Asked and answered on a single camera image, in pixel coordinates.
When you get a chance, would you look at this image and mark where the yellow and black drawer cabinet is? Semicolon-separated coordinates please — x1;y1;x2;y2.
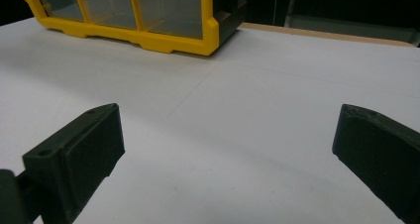
17;0;248;56

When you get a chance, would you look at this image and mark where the clear plastic drawer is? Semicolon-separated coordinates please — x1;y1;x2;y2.
135;0;204;40
33;0;85;23
77;0;138;31

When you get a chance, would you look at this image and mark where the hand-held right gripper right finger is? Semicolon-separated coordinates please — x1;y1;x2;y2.
332;103;420;224

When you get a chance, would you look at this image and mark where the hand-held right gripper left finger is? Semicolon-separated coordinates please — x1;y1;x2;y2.
21;102;126;224

